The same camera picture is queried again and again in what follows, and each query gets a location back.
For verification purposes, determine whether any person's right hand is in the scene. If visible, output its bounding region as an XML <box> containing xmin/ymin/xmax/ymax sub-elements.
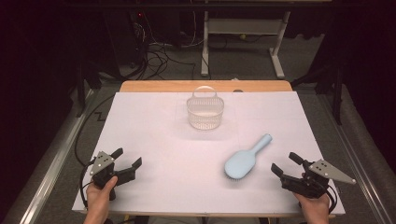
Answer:
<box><xmin>292</xmin><ymin>191</ymin><xmax>331</xmax><ymax>219</ymax></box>

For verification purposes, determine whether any white metal desk frame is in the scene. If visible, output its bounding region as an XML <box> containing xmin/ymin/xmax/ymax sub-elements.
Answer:
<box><xmin>200</xmin><ymin>10</ymin><xmax>292</xmax><ymax>80</ymax></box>

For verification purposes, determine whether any dark computer tower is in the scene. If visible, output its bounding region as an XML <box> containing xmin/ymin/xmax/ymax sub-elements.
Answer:
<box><xmin>104</xmin><ymin>10</ymin><xmax>148</xmax><ymax>68</ymax></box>

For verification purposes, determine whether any hand-held gripper cable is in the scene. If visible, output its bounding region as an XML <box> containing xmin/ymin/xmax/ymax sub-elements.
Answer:
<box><xmin>79</xmin><ymin>158</ymin><xmax>96</xmax><ymax>209</ymax></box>
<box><xmin>325</xmin><ymin>185</ymin><xmax>339</xmax><ymax>214</ymax></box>

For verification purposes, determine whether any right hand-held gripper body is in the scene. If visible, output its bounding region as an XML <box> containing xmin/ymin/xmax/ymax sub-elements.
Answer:
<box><xmin>280</xmin><ymin>159</ymin><xmax>357</xmax><ymax>200</ymax></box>

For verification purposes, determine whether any person's left hand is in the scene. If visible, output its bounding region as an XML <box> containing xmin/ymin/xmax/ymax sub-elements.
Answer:
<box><xmin>86</xmin><ymin>175</ymin><xmax>120</xmax><ymax>217</ymax></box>

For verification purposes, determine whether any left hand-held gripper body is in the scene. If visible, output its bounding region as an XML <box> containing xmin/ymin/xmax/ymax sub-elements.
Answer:
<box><xmin>89</xmin><ymin>150</ymin><xmax>127</xmax><ymax>202</ymax></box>

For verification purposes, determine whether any aluminium floor rail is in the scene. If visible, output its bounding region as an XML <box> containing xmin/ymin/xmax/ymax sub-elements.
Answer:
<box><xmin>3</xmin><ymin>88</ymin><xmax>96</xmax><ymax>224</ymax></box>
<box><xmin>316</xmin><ymin>92</ymin><xmax>396</xmax><ymax>224</ymax></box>

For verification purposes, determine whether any white plastic basket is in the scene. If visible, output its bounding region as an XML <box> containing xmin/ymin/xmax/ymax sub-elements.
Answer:
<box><xmin>186</xmin><ymin>85</ymin><xmax>225</xmax><ymax>131</ymax></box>

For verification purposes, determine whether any right hand-held gripper cable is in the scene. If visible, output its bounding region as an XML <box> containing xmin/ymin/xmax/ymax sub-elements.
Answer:
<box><xmin>325</xmin><ymin>185</ymin><xmax>339</xmax><ymax>214</ymax></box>

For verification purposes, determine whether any left hand-held gripper cable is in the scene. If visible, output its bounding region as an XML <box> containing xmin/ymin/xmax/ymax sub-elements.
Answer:
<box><xmin>79</xmin><ymin>158</ymin><xmax>96</xmax><ymax>209</ymax></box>

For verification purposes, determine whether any light blue hairbrush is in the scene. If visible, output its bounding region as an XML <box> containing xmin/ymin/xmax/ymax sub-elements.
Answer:
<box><xmin>223</xmin><ymin>133</ymin><xmax>274</xmax><ymax>181</ymax></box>

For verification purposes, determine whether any white table cover sheet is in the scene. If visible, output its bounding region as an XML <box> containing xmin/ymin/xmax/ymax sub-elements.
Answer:
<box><xmin>72</xmin><ymin>91</ymin><xmax>347</xmax><ymax>216</ymax></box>

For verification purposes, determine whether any bundle of floor cables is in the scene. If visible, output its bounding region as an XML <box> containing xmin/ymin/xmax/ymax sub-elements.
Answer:
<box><xmin>124</xmin><ymin>12</ymin><xmax>206</xmax><ymax>82</ymax></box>

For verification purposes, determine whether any long black floor cable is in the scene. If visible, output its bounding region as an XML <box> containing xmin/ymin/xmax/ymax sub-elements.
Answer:
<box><xmin>74</xmin><ymin>93</ymin><xmax>116</xmax><ymax>167</ymax></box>

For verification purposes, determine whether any black metal stand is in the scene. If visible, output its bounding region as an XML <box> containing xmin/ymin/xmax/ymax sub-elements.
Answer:
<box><xmin>74</xmin><ymin>62</ymin><xmax>104</xmax><ymax>118</ymax></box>
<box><xmin>290</xmin><ymin>62</ymin><xmax>345</xmax><ymax>125</ymax></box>

